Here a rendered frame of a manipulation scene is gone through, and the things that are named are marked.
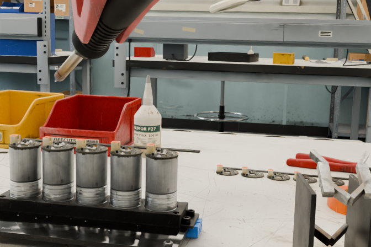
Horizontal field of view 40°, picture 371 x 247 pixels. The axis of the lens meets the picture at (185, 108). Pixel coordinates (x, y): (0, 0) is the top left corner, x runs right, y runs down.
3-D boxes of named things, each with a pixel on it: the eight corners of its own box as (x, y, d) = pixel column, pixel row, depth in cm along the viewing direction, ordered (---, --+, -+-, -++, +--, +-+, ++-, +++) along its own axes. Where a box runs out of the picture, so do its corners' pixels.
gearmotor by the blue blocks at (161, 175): (173, 224, 38) (174, 157, 37) (141, 221, 39) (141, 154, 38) (179, 213, 41) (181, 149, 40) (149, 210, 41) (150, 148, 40)
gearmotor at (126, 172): (136, 220, 39) (137, 154, 38) (105, 218, 39) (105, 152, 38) (145, 210, 41) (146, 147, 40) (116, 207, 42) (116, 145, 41)
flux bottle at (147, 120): (128, 155, 64) (128, 75, 62) (143, 150, 67) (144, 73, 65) (150, 159, 62) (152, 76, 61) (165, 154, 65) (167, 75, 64)
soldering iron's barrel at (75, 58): (51, 86, 38) (80, 52, 33) (47, 67, 38) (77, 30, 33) (69, 86, 39) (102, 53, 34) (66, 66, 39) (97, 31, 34)
